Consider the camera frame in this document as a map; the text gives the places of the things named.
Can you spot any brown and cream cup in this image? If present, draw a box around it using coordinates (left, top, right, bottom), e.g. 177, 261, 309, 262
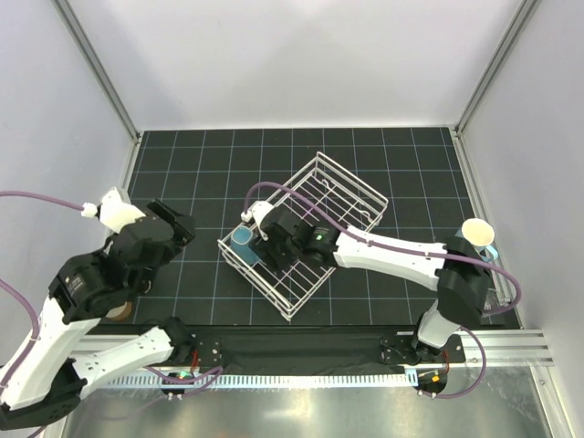
106, 301, 132, 321

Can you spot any clear glass cup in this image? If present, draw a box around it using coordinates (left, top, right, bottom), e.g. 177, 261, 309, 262
483, 287, 510, 316

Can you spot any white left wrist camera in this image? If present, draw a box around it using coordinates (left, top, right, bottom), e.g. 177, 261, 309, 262
80, 187, 146, 234

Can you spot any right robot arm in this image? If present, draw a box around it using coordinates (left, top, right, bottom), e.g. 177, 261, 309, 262
241, 202, 492, 361

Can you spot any teal cup cream inside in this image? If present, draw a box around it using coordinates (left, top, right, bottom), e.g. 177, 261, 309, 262
455, 218, 499, 263

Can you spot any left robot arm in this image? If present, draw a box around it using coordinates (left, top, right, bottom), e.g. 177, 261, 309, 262
1, 193, 196, 431

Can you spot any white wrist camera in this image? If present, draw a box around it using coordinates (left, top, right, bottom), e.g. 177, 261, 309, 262
80, 187, 146, 234
240, 201, 274, 225

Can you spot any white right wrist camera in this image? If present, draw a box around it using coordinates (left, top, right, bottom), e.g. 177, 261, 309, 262
240, 201, 274, 225

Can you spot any aluminium frame rail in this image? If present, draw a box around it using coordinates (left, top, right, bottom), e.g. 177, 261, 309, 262
449, 128, 554, 368

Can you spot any blue glazed ceramic mug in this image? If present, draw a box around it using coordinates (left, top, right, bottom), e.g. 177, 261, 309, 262
230, 226, 261, 266

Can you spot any black grid mat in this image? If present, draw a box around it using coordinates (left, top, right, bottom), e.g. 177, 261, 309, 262
128, 128, 474, 331

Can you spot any white slotted cable duct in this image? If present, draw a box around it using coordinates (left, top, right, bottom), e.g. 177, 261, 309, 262
107, 370, 418, 391

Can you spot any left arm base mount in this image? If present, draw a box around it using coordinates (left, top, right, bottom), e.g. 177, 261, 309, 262
183, 334, 223, 370

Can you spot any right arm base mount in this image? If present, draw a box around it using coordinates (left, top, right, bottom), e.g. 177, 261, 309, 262
380, 334, 466, 366

